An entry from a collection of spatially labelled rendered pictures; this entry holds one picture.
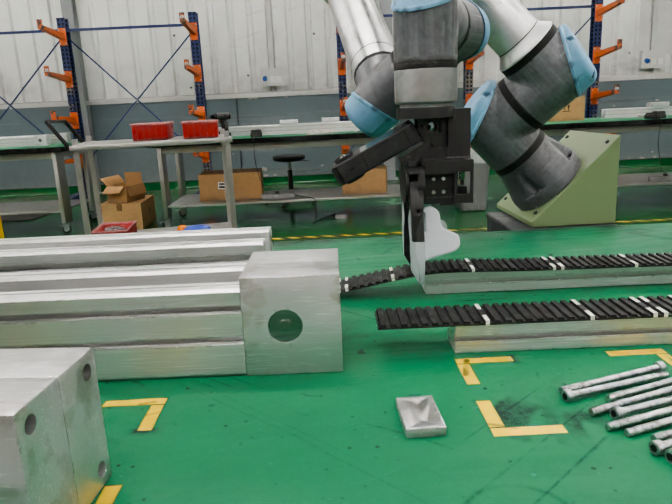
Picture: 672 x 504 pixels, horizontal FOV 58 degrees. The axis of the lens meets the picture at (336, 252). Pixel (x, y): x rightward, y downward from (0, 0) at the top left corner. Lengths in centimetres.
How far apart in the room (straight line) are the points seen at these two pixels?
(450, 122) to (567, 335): 28
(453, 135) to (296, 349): 33
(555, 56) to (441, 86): 46
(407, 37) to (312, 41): 760
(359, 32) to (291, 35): 741
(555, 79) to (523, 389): 72
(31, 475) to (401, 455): 23
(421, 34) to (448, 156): 14
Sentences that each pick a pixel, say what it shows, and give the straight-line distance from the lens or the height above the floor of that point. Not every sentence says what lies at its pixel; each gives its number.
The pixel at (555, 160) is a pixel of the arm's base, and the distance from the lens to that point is 122.
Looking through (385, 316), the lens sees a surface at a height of 81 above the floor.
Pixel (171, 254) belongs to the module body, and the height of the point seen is 85.
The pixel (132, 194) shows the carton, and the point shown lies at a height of 31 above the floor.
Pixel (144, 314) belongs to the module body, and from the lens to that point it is 59.
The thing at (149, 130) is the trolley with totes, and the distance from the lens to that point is 379.
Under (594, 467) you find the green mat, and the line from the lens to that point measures 46.
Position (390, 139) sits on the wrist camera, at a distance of 73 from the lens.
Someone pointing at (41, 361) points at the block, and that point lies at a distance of 42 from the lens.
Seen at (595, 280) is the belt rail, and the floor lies 79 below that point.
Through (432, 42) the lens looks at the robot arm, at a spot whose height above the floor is 108.
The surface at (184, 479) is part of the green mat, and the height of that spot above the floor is 78.
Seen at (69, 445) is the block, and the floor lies 83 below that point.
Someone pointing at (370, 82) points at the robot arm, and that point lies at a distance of 87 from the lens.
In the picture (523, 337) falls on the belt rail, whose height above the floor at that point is 79.
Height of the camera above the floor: 102
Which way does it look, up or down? 14 degrees down
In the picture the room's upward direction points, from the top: 3 degrees counter-clockwise
